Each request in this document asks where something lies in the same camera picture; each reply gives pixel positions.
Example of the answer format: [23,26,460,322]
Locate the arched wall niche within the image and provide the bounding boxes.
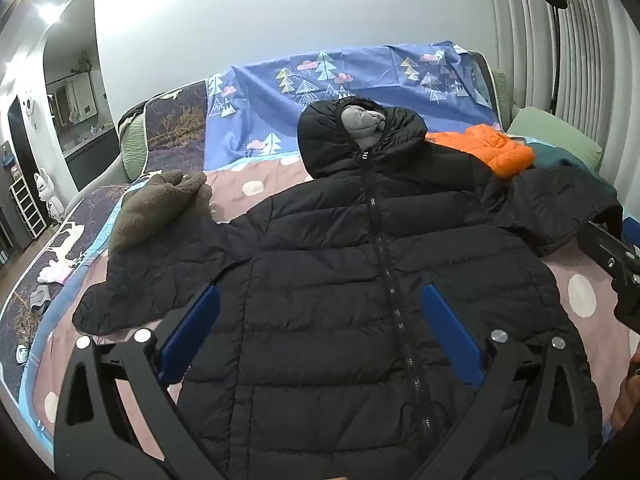
[42,0,119,192]

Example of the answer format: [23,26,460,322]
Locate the white storage rack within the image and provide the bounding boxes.
[10,175,51,239]

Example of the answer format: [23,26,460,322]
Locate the grey small cloth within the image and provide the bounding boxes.
[28,285,51,317]

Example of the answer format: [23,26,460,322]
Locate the white wall device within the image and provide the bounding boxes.
[20,91,39,126]

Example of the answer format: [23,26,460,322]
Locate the black hooded puffer jacket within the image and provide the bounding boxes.
[72,97,623,480]

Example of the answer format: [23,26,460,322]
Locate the brown fleece garment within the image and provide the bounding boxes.
[109,170,215,252]

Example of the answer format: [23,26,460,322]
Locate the dark green garment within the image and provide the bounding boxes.
[525,142,618,197]

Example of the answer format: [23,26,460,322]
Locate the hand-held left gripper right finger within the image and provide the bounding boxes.
[410,284,608,480]

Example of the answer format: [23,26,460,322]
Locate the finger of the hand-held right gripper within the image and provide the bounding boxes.
[577,206,640,277]

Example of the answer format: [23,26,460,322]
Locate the white bear figure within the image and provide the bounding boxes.
[32,167,66,223]

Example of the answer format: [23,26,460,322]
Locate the blue tree-print sheet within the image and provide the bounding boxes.
[202,42,503,173]

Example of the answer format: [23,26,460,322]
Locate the orange puffer jacket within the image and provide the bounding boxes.
[427,124,536,179]

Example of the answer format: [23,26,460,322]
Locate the pink and white socks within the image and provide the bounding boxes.
[37,262,74,287]

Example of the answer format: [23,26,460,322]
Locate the person's right hand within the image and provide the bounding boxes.
[611,355,640,432]

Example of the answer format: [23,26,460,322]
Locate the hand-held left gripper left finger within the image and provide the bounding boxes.
[54,284,223,480]

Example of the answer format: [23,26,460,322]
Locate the green cushion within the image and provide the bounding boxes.
[507,106,603,163]

